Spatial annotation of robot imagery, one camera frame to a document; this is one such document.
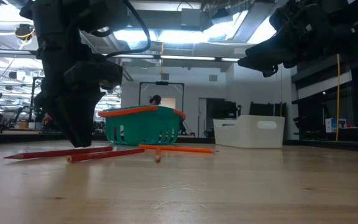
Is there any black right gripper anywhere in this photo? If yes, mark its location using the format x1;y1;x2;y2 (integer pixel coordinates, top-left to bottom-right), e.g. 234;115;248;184
237;0;358;78

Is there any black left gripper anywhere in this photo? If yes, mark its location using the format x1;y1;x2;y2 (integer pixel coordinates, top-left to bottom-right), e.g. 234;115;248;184
40;43;124;148

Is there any red pencil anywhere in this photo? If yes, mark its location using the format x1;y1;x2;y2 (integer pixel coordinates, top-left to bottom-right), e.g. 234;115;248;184
67;147;146;164
3;145;114;161

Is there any teal basket with orange rim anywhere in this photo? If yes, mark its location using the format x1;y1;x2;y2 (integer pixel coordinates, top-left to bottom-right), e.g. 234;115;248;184
98;105;187;147

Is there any white plastic bin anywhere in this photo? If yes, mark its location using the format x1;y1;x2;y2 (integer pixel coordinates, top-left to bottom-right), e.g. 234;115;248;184
213;114;287;149

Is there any person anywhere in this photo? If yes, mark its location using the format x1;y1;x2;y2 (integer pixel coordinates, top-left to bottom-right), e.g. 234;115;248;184
149;94;163;106

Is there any ceiling light strip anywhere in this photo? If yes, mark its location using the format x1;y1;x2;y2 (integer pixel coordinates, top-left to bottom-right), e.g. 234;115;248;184
110;54;241;63

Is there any white cardboard box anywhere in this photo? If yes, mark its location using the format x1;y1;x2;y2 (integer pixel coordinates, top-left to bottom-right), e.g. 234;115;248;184
324;117;347;134

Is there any black metal table frame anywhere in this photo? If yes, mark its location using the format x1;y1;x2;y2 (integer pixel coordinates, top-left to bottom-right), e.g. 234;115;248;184
0;130;358;153

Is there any hanging yellow cable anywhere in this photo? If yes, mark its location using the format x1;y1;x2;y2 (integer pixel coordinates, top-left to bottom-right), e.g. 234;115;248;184
335;54;341;142

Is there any black background rig frame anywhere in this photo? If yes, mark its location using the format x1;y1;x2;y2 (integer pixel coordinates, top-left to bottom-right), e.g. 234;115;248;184
139;81;185;108

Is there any black looped wrist cable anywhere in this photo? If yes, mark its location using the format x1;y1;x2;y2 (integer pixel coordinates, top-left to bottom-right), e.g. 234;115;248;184
90;0;152;60

